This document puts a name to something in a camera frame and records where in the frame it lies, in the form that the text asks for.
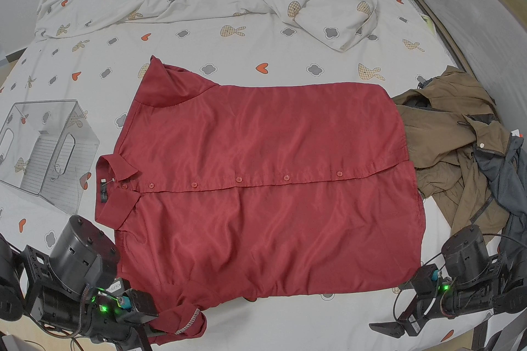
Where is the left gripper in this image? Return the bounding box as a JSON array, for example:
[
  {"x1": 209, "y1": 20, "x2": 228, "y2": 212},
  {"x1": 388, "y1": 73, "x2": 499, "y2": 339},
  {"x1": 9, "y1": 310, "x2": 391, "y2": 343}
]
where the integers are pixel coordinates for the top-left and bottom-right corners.
[{"x1": 80, "y1": 314, "x2": 157, "y2": 351}]

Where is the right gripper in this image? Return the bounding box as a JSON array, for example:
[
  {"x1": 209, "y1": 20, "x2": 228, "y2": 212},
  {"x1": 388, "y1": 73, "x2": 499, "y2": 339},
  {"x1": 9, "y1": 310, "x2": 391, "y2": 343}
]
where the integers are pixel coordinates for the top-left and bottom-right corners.
[{"x1": 369, "y1": 293, "x2": 451, "y2": 338}]

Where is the red shirt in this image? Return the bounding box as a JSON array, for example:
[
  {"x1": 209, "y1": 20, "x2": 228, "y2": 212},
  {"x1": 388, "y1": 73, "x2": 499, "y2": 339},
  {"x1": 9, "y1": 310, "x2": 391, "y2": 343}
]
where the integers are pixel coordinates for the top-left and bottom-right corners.
[{"x1": 95, "y1": 56, "x2": 427, "y2": 345}]

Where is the clear plastic box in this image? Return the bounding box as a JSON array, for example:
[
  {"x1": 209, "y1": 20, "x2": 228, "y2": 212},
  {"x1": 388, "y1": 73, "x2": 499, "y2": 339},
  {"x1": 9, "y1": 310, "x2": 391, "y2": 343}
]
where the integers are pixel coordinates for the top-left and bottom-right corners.
[{"x1": 0, "y1": 99, "x2": 100, "y2": 215}]

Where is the dark grey garment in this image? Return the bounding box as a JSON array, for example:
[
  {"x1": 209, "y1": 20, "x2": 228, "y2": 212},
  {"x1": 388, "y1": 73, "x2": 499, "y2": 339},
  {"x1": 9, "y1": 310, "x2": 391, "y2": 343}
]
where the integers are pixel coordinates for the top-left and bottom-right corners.
[{"x1": 473, "y1": 135, "x2": 527, "y2": 255}]

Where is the brown jacket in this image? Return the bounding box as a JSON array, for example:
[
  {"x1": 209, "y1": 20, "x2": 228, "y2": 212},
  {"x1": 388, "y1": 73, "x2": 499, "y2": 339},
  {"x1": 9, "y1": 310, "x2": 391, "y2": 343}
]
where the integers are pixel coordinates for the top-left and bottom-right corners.
[{"x1": 390, "y1": 66, "x2": 513, "y2": 243}]

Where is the black cable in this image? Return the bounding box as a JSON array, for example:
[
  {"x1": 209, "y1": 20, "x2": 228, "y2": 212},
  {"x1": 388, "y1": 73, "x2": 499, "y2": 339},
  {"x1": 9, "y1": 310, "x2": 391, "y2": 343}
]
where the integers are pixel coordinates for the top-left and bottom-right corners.
[{"x1": 392, "y1": 283, "x2": 417, "y2": 322}]

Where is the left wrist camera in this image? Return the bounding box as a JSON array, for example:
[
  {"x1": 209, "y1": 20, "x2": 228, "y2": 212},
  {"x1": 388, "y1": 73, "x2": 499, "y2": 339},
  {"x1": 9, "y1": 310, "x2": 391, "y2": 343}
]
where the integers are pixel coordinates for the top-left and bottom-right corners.
[{"x1": 116, "y1": 288, "x2": 160, "y2": 320}]

